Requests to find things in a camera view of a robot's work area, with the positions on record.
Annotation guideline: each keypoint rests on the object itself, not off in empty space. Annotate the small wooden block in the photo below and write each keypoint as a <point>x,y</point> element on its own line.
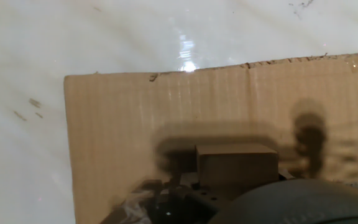
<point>238,165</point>

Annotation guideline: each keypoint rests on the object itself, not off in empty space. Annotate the brown cardboard sheet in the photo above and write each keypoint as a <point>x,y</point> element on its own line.
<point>197,102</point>

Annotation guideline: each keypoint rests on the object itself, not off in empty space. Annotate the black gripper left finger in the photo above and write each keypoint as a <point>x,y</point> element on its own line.
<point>185,205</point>

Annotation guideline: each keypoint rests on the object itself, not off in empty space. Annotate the marble pattern table sheet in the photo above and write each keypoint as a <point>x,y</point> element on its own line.
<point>73,37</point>

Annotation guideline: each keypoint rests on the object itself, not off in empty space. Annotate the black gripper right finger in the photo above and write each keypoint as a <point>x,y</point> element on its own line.
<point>285,174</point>

